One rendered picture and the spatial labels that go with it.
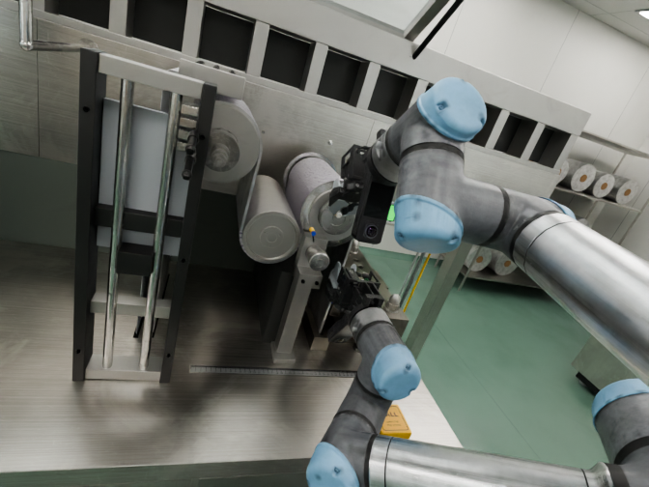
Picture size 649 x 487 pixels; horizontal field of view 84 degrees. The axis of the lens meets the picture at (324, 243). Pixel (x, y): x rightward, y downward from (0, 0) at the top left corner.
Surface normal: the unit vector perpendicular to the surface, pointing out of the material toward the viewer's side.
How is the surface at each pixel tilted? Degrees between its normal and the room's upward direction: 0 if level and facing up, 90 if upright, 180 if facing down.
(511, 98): 90
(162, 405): 0
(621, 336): 107
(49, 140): 90
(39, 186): 90
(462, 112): 51
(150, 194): 90
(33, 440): 0
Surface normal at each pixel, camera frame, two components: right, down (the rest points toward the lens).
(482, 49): 0.24, 0.44
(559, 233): -0.48, -0.75
